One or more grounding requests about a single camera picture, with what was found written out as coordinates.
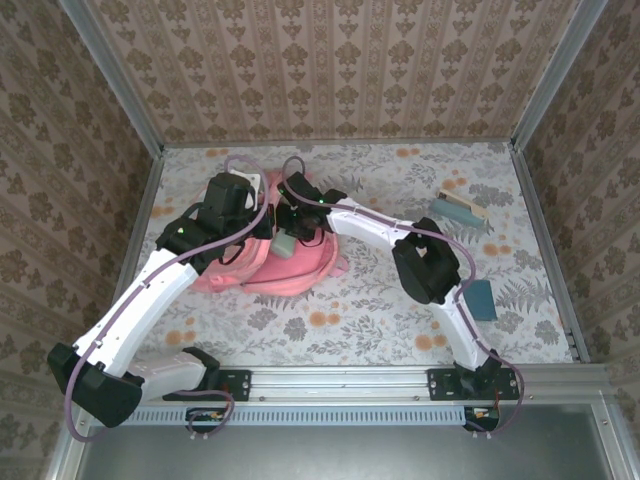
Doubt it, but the pale green pencil case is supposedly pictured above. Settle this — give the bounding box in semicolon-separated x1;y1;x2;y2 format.
269;233;297;260

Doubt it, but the pink backpack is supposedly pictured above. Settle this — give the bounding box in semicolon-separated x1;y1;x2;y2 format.
192;169;349;296

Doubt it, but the small teal notebook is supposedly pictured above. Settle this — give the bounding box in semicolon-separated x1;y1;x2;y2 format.
462;278;497;322

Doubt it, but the floral table cover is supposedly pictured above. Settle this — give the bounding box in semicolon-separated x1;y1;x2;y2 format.
109;142;577;367

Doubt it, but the grey metal panel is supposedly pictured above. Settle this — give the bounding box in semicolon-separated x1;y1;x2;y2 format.
47;403;640;480

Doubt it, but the aluminium side rail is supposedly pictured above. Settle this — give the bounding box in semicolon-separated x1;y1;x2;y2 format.
94;147;166;369
508;143;592;365

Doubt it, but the aluminium back rail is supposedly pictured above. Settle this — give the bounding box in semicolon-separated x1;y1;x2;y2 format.
160;137;516;149

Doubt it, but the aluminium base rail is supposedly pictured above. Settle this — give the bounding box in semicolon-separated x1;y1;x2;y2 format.
73;363;612;405

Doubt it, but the aluminium frame post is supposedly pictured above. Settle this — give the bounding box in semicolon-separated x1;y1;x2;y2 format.
509;0;609;151
58;0;166;159

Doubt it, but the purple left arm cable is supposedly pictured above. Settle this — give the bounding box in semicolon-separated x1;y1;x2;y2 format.
63;154;271;444

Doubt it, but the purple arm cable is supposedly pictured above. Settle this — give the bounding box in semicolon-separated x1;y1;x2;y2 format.
63;154;271;444
280;155;529;440

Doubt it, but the slotted grey cable duct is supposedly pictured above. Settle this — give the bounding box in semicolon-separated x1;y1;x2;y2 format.
89;405;469;427

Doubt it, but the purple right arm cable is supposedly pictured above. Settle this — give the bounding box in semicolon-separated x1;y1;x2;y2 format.
280;155;529;440

